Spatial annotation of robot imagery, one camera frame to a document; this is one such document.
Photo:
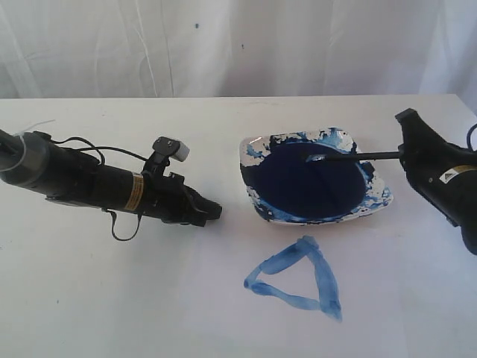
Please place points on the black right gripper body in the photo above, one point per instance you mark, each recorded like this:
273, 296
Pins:
446, 178

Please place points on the square white plate blue paint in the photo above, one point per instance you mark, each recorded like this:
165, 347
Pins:
285, 188

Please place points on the white cable tie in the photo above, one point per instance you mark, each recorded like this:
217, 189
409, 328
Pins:
33, 126

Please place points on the white backdrop sheet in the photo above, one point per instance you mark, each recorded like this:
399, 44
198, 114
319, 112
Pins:
74, 49

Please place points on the black paintbrush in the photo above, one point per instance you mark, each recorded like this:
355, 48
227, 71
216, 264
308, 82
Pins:
387, 155

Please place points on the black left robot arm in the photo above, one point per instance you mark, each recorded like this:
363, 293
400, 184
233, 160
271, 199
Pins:
72, 176

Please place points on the blue painted triangle mark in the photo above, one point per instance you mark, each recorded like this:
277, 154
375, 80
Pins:
328, 301

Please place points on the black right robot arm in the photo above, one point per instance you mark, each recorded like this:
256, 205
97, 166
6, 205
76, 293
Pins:
441, 172

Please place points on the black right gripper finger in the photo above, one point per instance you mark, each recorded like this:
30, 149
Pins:
417, 136

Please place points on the left wrist camera white front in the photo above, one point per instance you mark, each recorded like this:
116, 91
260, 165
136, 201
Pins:
164, 150

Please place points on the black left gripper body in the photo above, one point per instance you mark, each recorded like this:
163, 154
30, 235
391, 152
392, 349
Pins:
168, 199

